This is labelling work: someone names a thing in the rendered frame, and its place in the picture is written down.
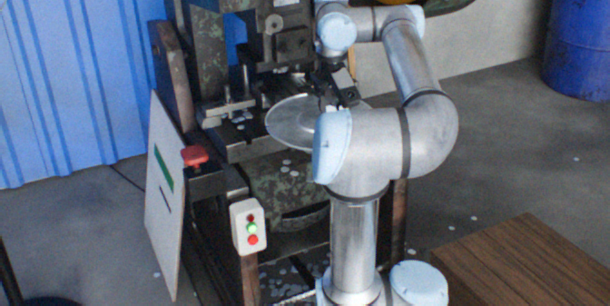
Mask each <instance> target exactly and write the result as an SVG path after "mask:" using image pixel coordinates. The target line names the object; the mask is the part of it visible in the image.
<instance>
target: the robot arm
mask: <svg viewBox="0 0 610 306"><path fill-rule="evenodd" d="M313 3H314V21H315V41H314V45H315V47H317V48H315V53H317V57H318V59H319V69H317V70H315V71H313V72H310V90H311V91H312V92H313V94H314V96H315V97H318V98H319V109H320V114H321V115H320V116H319V118H318V121H317V122H316V123H315V126H314V132H313V138H312V155H311V166H312V177H313V180H314V182H315V183H321V184H322V186H323V189H324V190H325V192H326V193H327V194H328V195H329V196H330V267H329V268H328V269H327V270H326V271H325V273H324V276H323V277H321V279H318V280H317V281H315V292H316V301H318V306H447V304H448V286H447V283H446V279H445V277H444V276H443V275H442V273H441V272H440V271H439V270H438V269H436V268H434V267H432V266H431V265H430V264H427V263H425V262H418V261H404V262H400V263H399V264H398V265H394V266H393V268H392V269H391V271H390V273H383V274H379V272H378V271H377V270H376V268H375V262H376V247H377V233H378V217H379V198H381V196H382V195H383V194H384V193H385V192H386V190H387V189H388V187H389V180H393V179H408V178H416V177H419V176H423V175H426V174H428V173H430V171H432V170H434V169H435V168H437V167H438V166H439V165H440V164H441V163H442V162H443V161H444V160H445V159H446V157H447V156H449V154H450V153H451V151H452V149H453V147H454V144H455V141H456V139H457V136H458V112H457V109H456V106H455V105H454V102H453V100H452V99H451V97H450V96H449V95H448V94H447V93H445V92H444V91H442V90H441V88H440V85H439V83H438V79H437V77H436V75H435V73H434V70H433V68H432V64H431V62H430V60H429V58H428V54H427V51H426V49H425V47H424V45H423V43H422V39H420V38H422V37H423V35H424V33H425V16H424V11H423V9H422V7H420V6H419V5H405V4H403V5H385V6H366V7H349V0H313ZM372 43H383V46H384V50H385V53H386V56H387V59H388V62H389V69H390V71H391V74H392V78H393V81H395V84H396V87H397V90H398V97H399V100H400V102H401V106H400V107H392V108H376V109H358V110H351V109H352V107H354V106H357V105H359V103H360V100H361V96H360V94H359V90H358V88H357V87H356V85H355V84H354V82H353V80H352V78H351V76H350V74H349V71H348V69H347V66H346V65H345V63H344V62H341V61H344V60H346V59H347V58H348V50H349V48H350V47H351V46H352V45H353V44H372ZM315 73H316V74H315ZM311 79H312V80H313V88H312V87H311ZM334 102H337V103H336V104H334V105H332V104H333V103H334Z"/></svg>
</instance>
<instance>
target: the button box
mask: <svg viewBox="0 0 610 306"><path fill-rule="evenodd" d="M109 166H111V165H110V164H109ZM111 167H112V168H113V169H115V168H114V167H113V166H111ZM115 171H117V173H119V174H120V175H121V176H122V177H123V178H124V179H125V180H127V181H128V182H129V183H131V184H134V185H135V186H136V187H138V188H139V189H141V190H142V191H144V192H145V193H146V191H145V190H144V189H143V188H141V187H140V186H138V185H137V184H136V183H133V182H131V181H130V180H129V179H127V178H126V177H125V176H123V175H122V174H121V172H119V171H118V170H117V169H115ZM183 209H184V210H185V211H186V212H187V213H188V214H189V215H190V217H191V218H192V220H193V221H194V223H195V225H196V227H197V228H198V230H199V232H200V233H201V235H202V237H203V239H204V240H205V241H206V243H207V244H208V246H209V247H210V249H211V252H213V254H214V255H215V257H216V259H217V260H218V262H219V263H220V265H221V267H222V268H223V269H224V271H225V272H226V274H227V275H228V277H229V279H230V280H231V282H232V283H233V285H234V286H235V287H236V288H237V289H240V290H241V289H242V283H241V256H245V255H248V254H251V253H254V252H258V251H261V249H263V248H266V246H267V242H266V231H265V227H264V220H263V209H262V208H261V206H260V205H259V203H258V202H257V200H256V199H249V200H246V201H243V202H236V203H234V204H232V205H231V206H230V208H229V210H230V217H231V233H232V240H233V244H234V246H235V248H236V250H237V259H239V285H237V284H236V283H235V282H234V280H233V279H232V278H231V276H230V274H229V273H228V271H227V270H226V268H225V267H224V266H223V264H222V262H221V260H220V259H219V257H218V256H217V254H216V252H215V251H214V249H213V248H212V247H211V246H210V244H209V242H208V241H207V239H206V238H205V236H204V234H203V233H202V230H201V229H200V227H199V226H198V223H197V222H196V221H195V220H194V219H193V217H192V215H191V214H190V212H189V211H188V210H187V209H185V208H184V206H183ZM249 213H253V214H254V216H255V217H254V220H253V222H256V225H257V231H256V232H254V233H248V232H247V230H246V226H247V224H248V221H247V220H246V215H247V214H249ZM252 234H255V235H257V237H258V239H259V240H258V242H257V243H256V244H255V245H249V243H248V241H247V240H248V237H249V236H250V235H252Z"/></svg>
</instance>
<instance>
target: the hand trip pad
mask: <svg viewBox="0 0 610 306"><path fill-rule="evenodd" d="M180 155H181V157H182V159H183V161H184V163H185V164H189V165H192V166H193V168H195V169H196V168H199V167H200V166H199V163H202V162H205V161H207V160H208V154H207V153H206V151H205V150H204V148H203V147H202V145H201V144H195V145H194V146H191V147H188V148H183V149H181V150H180Z"/></svg>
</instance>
